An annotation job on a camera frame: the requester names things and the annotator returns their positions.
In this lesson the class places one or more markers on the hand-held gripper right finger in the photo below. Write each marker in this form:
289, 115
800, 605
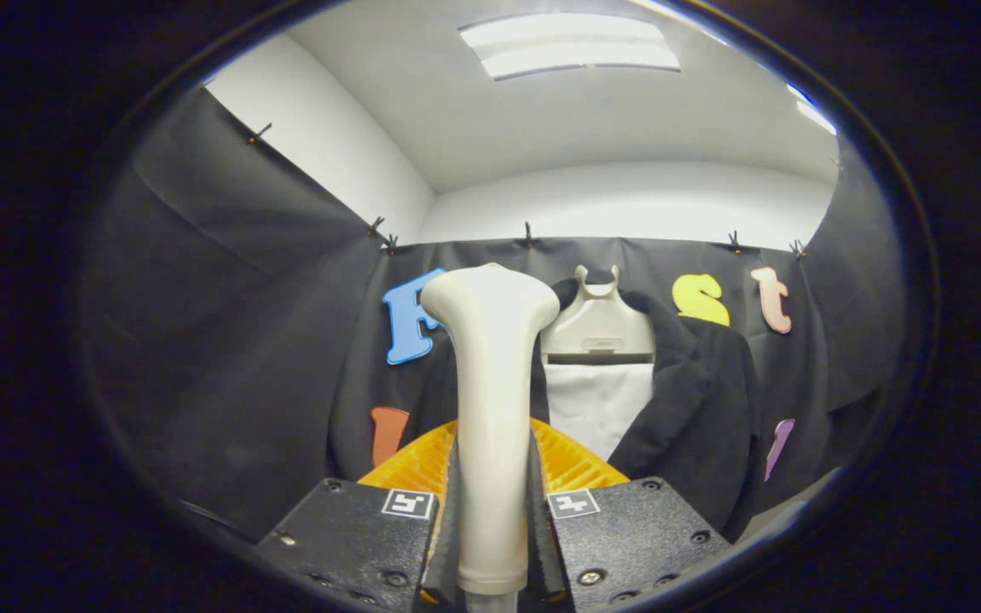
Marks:
543, 545

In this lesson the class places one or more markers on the ceiling light panel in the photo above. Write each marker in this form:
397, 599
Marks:
571, 47
816, 112

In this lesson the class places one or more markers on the white garment steamer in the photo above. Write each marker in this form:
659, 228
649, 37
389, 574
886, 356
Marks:
490, 383

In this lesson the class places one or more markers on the row of black cloth clips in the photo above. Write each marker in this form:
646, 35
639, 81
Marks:
528, 234

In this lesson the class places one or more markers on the black backdrop cloth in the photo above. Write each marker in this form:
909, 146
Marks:
243, 340

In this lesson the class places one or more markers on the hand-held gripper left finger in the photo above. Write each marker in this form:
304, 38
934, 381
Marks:
442, 545

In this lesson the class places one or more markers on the black suit jacket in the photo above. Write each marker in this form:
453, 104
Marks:
695, 409

